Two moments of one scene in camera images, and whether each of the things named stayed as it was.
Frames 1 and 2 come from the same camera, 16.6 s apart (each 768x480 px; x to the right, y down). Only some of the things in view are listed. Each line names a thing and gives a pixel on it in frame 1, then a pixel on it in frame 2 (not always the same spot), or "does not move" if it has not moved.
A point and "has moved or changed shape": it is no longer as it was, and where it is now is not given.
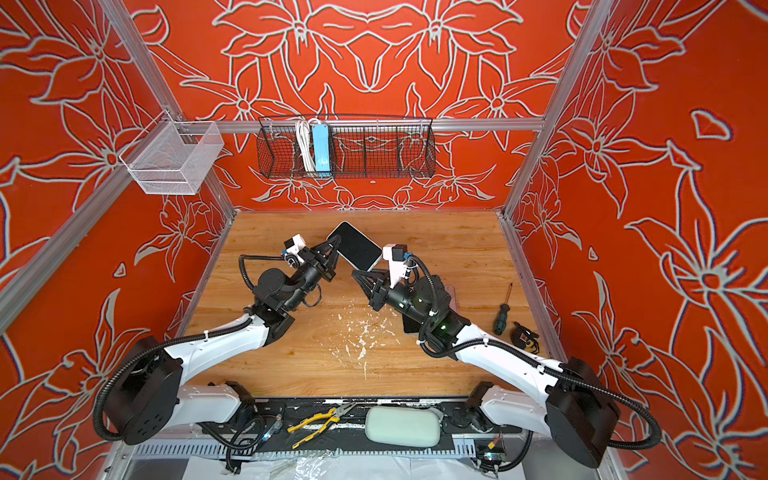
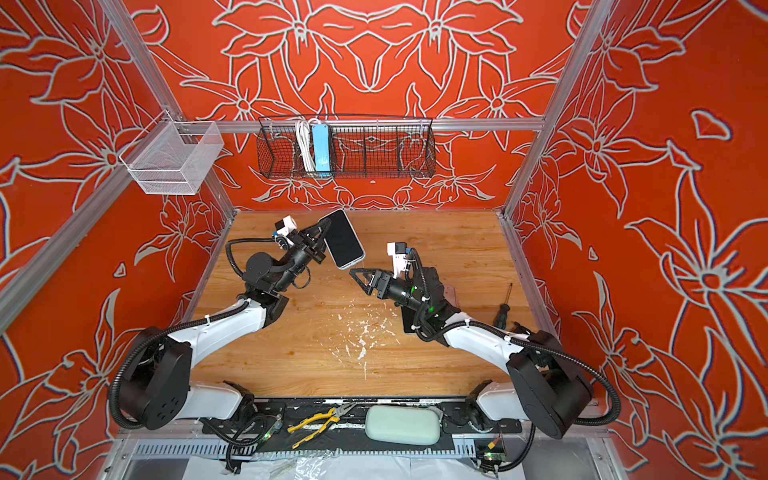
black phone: [355, 246] has moved or changed shape
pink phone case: [453, 300] does not move
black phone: [410, 326] does not move
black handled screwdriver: [501, 317] does not move
